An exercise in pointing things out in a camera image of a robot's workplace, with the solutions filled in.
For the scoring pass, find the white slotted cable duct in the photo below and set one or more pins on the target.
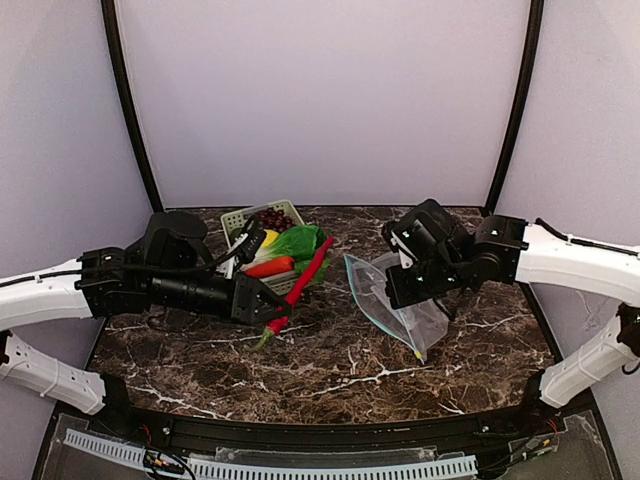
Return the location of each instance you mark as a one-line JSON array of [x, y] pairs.
[[228, 463]]

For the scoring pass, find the orange red chili pepper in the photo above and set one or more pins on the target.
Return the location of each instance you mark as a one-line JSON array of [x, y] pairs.
[[273, 267]]

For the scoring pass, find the green bok choy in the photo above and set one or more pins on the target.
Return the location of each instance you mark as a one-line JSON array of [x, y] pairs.
[[299, 242]]

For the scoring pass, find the black curved front rail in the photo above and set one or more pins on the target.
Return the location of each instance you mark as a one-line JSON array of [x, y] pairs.
[[487, 433]]

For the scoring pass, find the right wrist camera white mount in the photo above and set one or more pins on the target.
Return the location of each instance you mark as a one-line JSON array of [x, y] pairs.
[[401, 243]]

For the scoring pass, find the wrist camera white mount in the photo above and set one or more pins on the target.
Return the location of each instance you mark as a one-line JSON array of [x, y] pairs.
[[401, 243], [243, 250]]

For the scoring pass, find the dark red grapes bunch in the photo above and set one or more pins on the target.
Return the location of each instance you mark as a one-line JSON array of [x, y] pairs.
[[275, 220]]

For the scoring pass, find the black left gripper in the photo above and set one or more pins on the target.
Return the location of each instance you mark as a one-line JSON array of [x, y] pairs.
[[248, 299]]

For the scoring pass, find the black frame post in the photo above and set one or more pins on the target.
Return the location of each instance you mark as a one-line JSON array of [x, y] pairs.
[[524, 78], [126, 100]]

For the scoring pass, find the right black frame post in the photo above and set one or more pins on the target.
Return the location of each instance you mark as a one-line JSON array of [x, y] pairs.
[[524, 78]]

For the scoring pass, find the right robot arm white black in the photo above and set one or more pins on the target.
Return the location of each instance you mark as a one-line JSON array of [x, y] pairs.
[[440, 255]]

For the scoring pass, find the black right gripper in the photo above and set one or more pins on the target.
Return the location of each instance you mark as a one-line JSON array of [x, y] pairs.
[[410, 285]]

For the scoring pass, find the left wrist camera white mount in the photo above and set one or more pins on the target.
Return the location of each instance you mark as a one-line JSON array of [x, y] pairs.
[[243, 250]]

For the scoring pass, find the left black frame post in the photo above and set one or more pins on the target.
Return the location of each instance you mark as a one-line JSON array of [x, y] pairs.
[[126, 100]]

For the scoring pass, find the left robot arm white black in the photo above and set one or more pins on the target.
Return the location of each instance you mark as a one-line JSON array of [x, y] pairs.
[[170, 265]]

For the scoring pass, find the beige plastic basket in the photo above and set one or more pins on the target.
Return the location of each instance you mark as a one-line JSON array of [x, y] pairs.
[[234, 221]]

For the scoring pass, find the yellow lemon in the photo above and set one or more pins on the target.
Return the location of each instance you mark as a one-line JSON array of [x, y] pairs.
[[270, 237]]

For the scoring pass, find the long red chili pepper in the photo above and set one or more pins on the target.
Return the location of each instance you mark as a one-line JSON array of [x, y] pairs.
[[300, 290]]

